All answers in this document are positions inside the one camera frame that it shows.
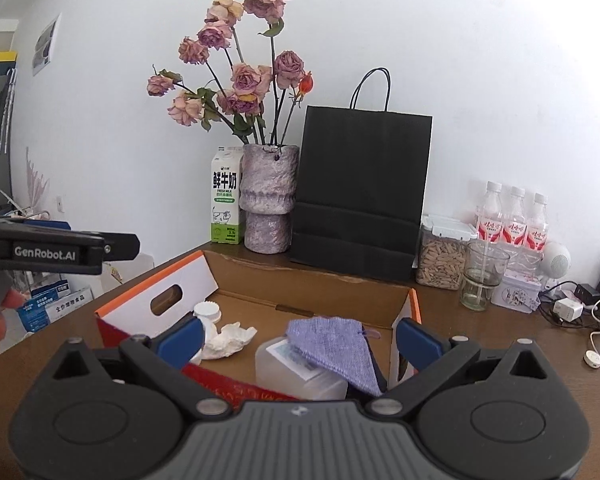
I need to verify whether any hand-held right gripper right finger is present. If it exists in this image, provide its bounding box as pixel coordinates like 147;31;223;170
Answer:
365;317;548;417

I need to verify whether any green and white milk carton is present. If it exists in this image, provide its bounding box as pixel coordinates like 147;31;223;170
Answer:
210;146;245;245

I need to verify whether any white ribbed cap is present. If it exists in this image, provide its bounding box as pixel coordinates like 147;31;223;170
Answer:
193;301;222;323

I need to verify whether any white printed tin box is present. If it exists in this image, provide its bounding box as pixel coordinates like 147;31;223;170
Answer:
490;269;542;314

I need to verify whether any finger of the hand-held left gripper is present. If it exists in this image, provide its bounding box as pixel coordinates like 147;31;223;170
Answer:
103;233;141;262

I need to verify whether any white charger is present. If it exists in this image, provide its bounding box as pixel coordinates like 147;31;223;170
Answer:
552;297;586;322

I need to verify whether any white plastic bottle with label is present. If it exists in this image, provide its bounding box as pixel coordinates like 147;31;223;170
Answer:
255;337;348;402

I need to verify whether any bunch of dried pink roses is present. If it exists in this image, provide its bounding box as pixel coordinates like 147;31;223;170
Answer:
146;0;315;148

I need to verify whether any blue cardboard box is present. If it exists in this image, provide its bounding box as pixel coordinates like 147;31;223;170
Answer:
17;285;93;333

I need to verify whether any water bottle with red label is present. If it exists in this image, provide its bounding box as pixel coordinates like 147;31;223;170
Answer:
502;186;527;248
476;181;505;246
525;192;550;261

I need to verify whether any wall poster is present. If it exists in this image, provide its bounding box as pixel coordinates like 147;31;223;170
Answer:
32;12;62;77

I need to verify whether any white tissue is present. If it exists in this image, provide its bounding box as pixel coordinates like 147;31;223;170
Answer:
200;322;258;361

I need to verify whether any black paper bag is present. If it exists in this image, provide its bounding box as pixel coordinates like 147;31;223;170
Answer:
290;67;433;282

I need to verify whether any purple woven pouch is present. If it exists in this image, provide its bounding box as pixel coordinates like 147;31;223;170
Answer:
285;316;383;397

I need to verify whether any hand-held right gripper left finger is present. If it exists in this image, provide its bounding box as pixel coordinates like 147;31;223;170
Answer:
50;316;233;418

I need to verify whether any white round speaker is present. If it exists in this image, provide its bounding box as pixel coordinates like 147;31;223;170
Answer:
539;241;571;278

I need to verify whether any red cardboard box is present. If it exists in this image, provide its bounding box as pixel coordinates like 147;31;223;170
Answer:
94;250;422;403

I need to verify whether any purple textured vase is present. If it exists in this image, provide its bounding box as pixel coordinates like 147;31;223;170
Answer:
238;143;300;253

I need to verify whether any clear drinking glass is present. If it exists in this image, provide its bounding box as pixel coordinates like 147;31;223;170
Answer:
461;241;511;312

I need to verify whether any clear jar of seeds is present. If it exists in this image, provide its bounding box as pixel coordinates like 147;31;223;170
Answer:
415;214;478;291

